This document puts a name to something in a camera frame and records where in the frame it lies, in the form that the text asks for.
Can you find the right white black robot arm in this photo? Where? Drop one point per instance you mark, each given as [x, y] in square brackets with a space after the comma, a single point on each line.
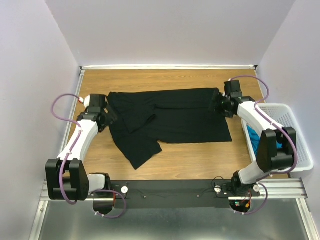
[277, 148]

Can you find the aluminium front rail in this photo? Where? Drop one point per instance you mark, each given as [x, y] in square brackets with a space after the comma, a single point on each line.
[221, 188]

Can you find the black t shirt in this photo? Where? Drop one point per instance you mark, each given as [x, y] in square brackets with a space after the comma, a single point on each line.
[171, 116]

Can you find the blue t shirt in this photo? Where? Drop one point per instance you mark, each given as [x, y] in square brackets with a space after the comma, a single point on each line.
[254, 139]

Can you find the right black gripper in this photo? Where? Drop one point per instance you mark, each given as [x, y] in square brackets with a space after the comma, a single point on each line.
[215, 98]

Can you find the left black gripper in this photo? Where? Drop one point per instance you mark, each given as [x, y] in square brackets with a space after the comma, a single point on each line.
[111, 117]

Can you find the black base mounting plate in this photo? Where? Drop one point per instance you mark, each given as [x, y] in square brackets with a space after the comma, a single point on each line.
[103, 201]

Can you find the aluminium back rail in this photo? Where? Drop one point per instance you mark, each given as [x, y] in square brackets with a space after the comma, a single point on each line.
[168, 67]

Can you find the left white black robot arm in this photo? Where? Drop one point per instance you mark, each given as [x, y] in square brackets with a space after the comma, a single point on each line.
[66, 176]

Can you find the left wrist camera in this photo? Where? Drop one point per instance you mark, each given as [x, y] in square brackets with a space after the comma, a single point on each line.
[85, 101]

